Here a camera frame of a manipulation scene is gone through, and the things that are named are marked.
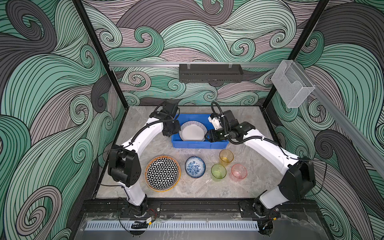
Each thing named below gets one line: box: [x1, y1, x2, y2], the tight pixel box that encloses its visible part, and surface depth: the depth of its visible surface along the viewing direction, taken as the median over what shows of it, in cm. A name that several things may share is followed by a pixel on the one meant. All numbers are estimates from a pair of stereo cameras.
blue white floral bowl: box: [184, 156, 206, 179], surface depth 84 cm
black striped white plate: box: [179, 120, 208, 142], surface depth 105 cm
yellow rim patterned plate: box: [144, 154, 181, 193], surface depth 85 cm
